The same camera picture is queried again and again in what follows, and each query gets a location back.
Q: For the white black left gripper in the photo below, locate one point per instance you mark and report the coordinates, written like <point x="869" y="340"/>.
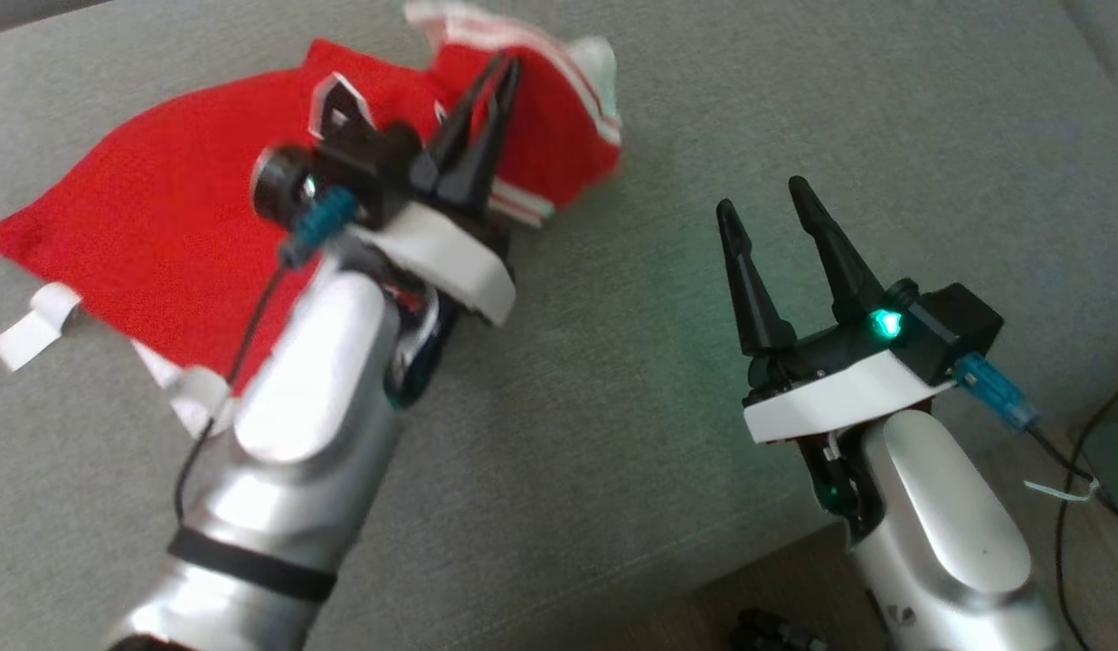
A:
<point x="450" y="258"/>

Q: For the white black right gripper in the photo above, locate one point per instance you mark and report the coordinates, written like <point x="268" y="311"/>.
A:
<point x="839" y="389"/>

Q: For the red garment with white trim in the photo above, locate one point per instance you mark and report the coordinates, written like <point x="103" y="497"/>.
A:
<point x="161" y="199"/>

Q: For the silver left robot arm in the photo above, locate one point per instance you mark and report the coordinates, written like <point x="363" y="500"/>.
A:
<point x="297" y="407"/>

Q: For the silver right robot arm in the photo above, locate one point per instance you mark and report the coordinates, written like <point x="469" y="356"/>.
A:
<point x="948" y="524"/>

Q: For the grey fabric sofa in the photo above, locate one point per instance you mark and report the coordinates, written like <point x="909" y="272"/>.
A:
<point x="613" y="452"/>

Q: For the white zip tie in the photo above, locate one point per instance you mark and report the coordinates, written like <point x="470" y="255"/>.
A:
<point x="1061" y="493"/>

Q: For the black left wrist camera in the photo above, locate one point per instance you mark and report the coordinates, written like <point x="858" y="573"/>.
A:
<point x="342" y="172"/>

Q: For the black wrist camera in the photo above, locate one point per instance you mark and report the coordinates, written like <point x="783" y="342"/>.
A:
<point x="342" y="172"/>
<point x="952" y="325"/>

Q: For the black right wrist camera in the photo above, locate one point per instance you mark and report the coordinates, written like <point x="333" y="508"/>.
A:
<point x="952" y="325"/>

